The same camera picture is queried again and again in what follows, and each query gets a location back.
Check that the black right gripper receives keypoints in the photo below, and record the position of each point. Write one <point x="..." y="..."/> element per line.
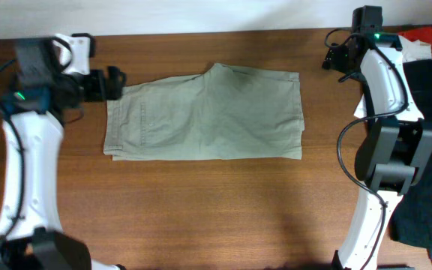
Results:
<point x="334" y="56"/>

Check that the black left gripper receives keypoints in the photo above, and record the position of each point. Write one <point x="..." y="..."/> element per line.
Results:
<point x="106" y="92"/>

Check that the khaki shorts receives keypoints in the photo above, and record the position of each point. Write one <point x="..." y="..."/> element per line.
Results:
<point x="228" y="112"/>

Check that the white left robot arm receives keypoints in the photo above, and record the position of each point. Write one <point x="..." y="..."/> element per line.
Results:
<point x="53" y="76"/>

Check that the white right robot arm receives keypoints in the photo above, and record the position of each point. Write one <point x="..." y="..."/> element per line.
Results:
<point x="398" y="145"/>

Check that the white garment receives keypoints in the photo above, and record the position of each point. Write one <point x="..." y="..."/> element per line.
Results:
<point x="415" y="50"/>

